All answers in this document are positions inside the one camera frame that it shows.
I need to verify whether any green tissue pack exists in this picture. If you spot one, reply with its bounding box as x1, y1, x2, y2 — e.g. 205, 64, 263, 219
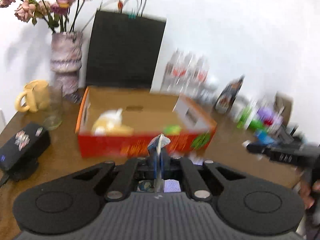
163, 125, 182, 135

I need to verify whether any purple drawstring pouch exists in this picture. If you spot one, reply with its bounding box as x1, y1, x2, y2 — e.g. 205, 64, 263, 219
164, 179, 181, 193

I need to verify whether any starry night card pack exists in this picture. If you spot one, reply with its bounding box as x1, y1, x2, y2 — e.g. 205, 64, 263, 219
137, 180, 155, 193

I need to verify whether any silver brown candy wrapper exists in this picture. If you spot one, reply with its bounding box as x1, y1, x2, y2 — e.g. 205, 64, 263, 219
148, 134, 171, 192

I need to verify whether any water bottle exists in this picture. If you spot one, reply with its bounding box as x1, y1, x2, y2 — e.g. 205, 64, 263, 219
190, 56, 209, 99
161, 49, 185, 92
176, 52, 196, 94

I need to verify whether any green sanitizer bottle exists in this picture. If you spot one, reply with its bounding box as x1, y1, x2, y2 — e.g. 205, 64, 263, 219
237, 105, 253, 129

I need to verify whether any black paper bag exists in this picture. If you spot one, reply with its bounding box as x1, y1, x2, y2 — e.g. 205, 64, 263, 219
85, 0, 166, 89

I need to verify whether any left water bottle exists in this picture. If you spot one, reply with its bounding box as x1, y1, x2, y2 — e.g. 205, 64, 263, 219
161, 49, 185, 92

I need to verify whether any right water bottle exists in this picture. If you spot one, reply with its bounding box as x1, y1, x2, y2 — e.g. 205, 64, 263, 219
190, 56, 209, 99

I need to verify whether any middle water bottle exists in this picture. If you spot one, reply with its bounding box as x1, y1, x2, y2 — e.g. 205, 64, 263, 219
176, 52, 196, 94

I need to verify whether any clear glass cup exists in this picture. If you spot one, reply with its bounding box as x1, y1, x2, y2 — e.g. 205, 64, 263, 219
43, 80, 63, 131

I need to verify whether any yellow ceramic mug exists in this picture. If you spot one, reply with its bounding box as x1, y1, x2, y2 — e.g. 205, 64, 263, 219
14, 80, 49, 113

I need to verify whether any black sauce pouch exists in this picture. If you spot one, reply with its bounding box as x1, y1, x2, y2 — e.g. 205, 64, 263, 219
214, 75, 245, 114

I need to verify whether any person's right hand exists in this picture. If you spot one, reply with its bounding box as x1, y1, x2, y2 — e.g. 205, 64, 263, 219
299, 168, 319, 210

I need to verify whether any black case with stickers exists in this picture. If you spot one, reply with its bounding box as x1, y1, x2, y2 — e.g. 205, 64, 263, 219
1, 122, 50, 181

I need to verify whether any purple textured vase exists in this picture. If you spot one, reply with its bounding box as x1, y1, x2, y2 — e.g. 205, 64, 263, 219
50, 32, 83, 96

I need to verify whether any yellow white plush toy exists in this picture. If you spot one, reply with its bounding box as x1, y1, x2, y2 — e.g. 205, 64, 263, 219
91, 108, 133, 136

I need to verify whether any red rose ornament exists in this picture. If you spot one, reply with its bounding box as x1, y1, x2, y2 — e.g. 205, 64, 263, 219
263, 118, 273, 127

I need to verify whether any green box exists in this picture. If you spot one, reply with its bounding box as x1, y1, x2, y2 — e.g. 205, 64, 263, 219
249, 119, 267, 131

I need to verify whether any red cardboard box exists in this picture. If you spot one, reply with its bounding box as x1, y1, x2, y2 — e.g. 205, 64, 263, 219
75, 86, 217, 158

